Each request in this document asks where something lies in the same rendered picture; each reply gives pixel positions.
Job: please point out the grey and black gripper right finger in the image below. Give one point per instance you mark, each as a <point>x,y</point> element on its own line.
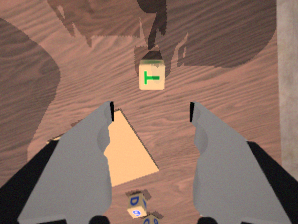
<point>236,181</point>

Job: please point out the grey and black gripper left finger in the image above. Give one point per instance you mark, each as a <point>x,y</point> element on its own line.
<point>68,181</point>

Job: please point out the peach mat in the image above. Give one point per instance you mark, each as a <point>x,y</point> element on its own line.
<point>128,158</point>

